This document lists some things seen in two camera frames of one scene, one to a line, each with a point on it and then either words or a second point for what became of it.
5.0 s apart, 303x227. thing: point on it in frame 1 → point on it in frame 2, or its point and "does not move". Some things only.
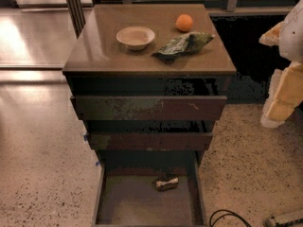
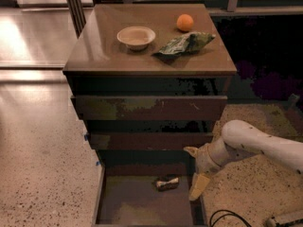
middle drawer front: x=150 y=141 does not move
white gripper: x=293 y=39 → x=204 y=162
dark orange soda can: x=171 y=183 does not move
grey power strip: x=291 y=223 does not move
